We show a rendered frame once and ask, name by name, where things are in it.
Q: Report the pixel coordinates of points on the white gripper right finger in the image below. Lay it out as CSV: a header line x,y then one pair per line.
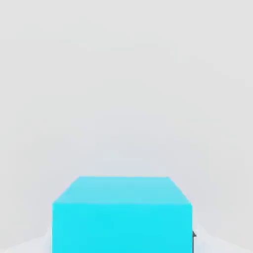
x,y
205,245

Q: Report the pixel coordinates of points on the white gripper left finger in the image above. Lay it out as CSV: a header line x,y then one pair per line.
x,y
40,245

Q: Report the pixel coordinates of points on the small cyan cube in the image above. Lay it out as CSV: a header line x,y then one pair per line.
x,y
122,221

